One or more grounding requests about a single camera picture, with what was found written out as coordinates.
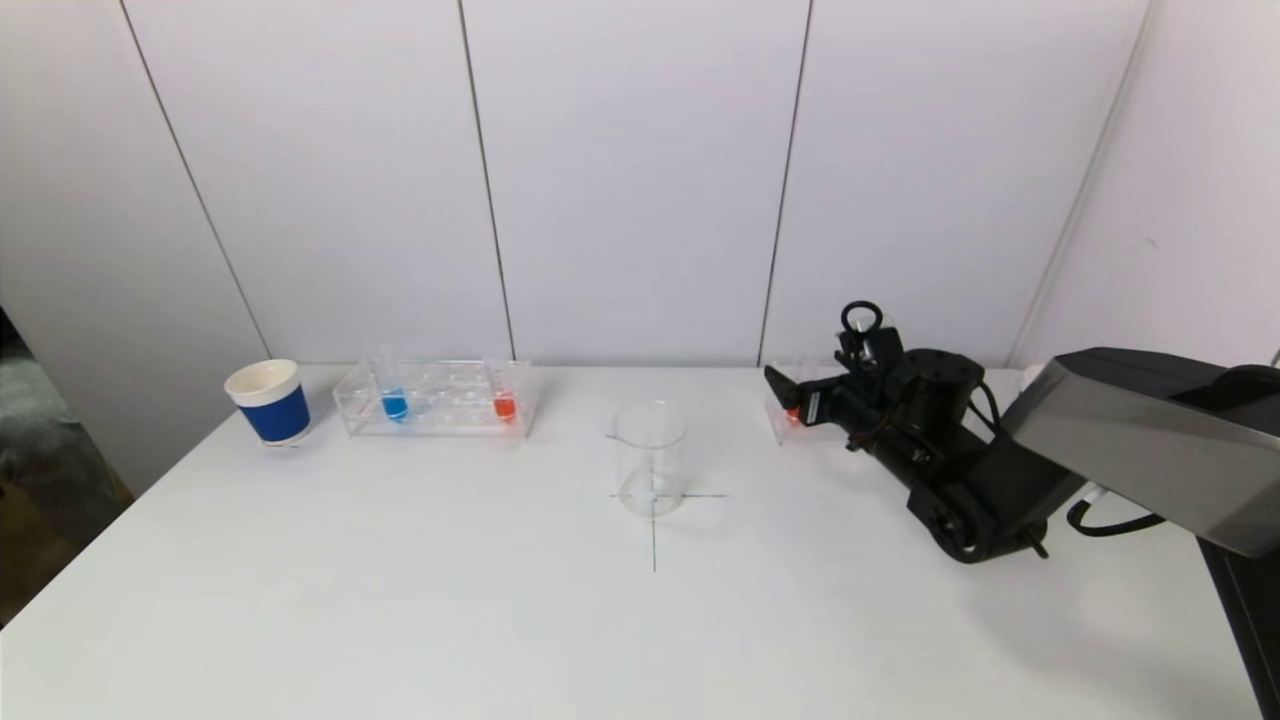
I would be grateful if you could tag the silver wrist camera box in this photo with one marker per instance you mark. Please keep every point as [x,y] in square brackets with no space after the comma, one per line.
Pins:
[885,345]

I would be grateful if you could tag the blue pigment test tube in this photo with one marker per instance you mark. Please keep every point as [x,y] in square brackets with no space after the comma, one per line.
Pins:
[395,406]

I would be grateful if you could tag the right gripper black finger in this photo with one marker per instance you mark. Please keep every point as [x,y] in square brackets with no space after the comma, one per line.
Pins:
[790,390]

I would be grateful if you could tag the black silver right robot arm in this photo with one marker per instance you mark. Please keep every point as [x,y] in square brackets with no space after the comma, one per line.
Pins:
[1150,440]

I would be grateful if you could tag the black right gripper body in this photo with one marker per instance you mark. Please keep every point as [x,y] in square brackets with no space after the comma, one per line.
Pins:
[812,405]

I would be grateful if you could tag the red pigment test tube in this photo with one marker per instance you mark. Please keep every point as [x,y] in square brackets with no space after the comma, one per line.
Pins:
[505,407]

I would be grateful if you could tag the clear acrylic test tube rack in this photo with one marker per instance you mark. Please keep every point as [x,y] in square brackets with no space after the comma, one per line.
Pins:
[785,432]
[450,402]

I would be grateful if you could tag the blue white paper cup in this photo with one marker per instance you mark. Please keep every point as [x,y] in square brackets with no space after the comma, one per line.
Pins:
[278,415]

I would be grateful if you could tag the clear glass beaker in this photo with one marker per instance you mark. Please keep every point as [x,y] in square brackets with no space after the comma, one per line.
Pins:
[650,460]

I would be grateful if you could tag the person in grey clothes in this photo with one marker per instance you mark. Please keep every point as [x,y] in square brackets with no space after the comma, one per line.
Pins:
[40,420]

